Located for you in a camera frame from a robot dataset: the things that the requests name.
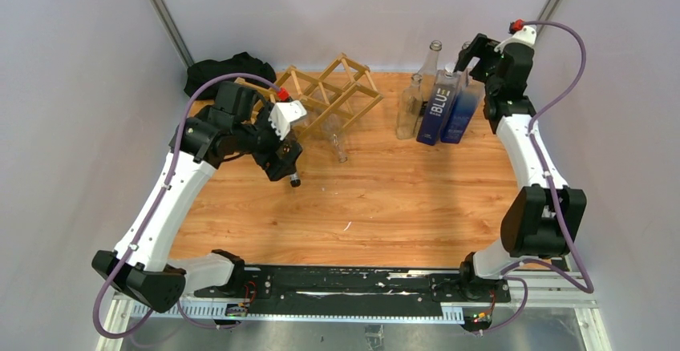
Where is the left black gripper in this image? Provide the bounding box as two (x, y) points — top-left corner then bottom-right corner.
(233, 102), (302, 179)

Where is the blue bottle silver cap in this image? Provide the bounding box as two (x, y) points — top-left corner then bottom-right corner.
(440, 69), (484, 143)

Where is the blue bottle cork stopper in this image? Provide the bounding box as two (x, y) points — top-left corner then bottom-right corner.
(416, 63), (461, 146)

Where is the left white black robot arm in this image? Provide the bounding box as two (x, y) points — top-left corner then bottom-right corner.
(91, 81), (308, 313)

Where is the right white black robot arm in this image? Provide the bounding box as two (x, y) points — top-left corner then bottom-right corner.
(455, 27), (587, 301)

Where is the dark green wine bottle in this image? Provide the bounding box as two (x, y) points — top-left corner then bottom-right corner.
(289, 171), (302, 188)

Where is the wooden wine rack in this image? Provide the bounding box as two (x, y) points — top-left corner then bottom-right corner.
(233, 52), (385, 140)

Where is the black cloth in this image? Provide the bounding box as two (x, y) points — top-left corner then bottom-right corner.
(184, 52), (277, 97)

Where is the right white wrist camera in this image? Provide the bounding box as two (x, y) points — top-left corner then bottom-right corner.
(494, 19), (537, 54)

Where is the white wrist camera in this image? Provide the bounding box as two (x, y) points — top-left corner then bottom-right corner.
(268, 100), (308, 140)
(494, 19), (537, 54)

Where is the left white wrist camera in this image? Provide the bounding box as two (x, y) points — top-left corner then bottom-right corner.
(268, 100), (308, 140)

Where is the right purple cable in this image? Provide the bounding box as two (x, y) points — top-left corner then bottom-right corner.
(478, 19), (595, 336)

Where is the purple cable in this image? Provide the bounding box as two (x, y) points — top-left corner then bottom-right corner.
(91, 72), (290, 340)
(478, 19), (595, 336)

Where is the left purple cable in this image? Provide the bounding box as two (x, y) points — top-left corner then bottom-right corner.
(91, 72), (290, 340)

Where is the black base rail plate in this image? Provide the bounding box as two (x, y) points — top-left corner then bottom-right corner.
(193, 264), (510, 320)

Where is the aluminium frame rail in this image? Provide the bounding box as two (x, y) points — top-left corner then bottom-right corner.
(95, 266), (612, 351)

